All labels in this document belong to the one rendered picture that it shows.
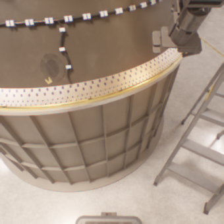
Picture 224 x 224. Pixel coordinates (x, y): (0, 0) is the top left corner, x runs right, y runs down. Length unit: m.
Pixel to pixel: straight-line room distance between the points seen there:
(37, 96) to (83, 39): 0.35
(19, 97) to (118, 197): 1.31
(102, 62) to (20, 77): 0.39
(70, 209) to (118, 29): 1.57
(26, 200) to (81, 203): 0.55
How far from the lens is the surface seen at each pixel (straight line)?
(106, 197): 1.78
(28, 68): 0.85
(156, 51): 0.52
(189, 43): 0.53
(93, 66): 0.82
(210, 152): 1.46
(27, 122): 1.02
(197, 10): 0.44
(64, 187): 1.84
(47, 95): 0.84
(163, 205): 1.82
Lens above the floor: 1.73
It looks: 48 degrees down
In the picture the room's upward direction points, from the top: 1 degrees counter-clockwise
